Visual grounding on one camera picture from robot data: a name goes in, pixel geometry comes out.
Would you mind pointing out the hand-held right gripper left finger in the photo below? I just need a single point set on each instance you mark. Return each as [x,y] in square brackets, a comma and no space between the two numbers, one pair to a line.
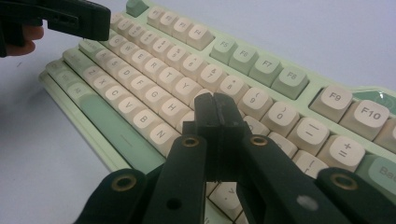
[186,174]

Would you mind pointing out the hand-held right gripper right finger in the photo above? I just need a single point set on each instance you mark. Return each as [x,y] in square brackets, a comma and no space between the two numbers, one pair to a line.
[267,180]

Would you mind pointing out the green and cream keyboard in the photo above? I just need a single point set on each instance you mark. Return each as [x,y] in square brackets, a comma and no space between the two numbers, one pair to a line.
[149,77]

